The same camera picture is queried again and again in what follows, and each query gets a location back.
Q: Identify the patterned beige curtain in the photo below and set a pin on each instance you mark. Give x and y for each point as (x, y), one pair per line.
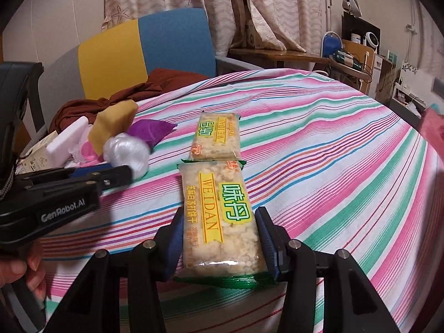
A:
(208, 0)

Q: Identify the striped tablecloth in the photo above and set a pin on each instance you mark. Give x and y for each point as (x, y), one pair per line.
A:
(329, 163)

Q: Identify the black cabinet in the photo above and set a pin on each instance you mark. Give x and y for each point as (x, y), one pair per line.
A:
(360, 26)

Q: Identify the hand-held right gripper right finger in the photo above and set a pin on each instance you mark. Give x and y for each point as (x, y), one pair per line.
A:
(269, 246)

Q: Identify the wooden bench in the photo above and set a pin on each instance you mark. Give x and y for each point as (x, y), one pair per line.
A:
(277, 55)

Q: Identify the pink cloth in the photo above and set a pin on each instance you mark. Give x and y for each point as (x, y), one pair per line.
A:
(432, 135)

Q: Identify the white round fan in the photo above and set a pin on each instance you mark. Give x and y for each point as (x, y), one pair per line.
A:
(370, 41)

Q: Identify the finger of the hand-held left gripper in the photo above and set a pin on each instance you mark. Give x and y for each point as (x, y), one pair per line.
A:
(118, 178)
(90, 172)

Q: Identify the person's left hand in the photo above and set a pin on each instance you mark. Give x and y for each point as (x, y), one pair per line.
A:
(34, 263)

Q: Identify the grey yellow blue chair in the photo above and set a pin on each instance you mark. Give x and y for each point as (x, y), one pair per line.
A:
(166, 41)

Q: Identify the blue desk fan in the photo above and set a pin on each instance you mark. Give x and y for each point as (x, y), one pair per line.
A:
(331, 45)

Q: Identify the pink plastic item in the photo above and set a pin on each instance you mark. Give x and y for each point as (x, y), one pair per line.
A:
(86, 152)

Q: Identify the clear plastic ball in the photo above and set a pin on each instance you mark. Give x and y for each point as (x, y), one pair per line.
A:
(126, 154)

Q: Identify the brown cloth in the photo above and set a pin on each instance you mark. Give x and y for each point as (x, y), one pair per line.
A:
(152, 83)

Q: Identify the white foam block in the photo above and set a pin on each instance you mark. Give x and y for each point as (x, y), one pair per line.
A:
(66, 142)

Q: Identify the beige printed carton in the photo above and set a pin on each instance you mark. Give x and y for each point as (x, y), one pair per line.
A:
(255, 34)

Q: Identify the yellow sponge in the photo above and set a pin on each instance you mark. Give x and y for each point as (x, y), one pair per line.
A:
(111, 125)

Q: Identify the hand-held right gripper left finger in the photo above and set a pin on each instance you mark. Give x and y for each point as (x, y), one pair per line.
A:
(175, 246)

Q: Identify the brown cardboard box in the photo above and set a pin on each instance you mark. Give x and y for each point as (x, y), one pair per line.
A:
(386, 76)

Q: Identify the cracker packet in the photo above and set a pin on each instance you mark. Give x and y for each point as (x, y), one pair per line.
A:
(215, 135)
(222, 222)

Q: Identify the purple packet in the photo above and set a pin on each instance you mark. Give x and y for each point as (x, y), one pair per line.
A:
(149, 130)

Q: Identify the white clothes iron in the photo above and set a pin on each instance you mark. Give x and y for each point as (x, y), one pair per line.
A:
(351, 1)

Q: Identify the cream cardboard box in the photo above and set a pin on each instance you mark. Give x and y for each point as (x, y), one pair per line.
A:
(38, 159)

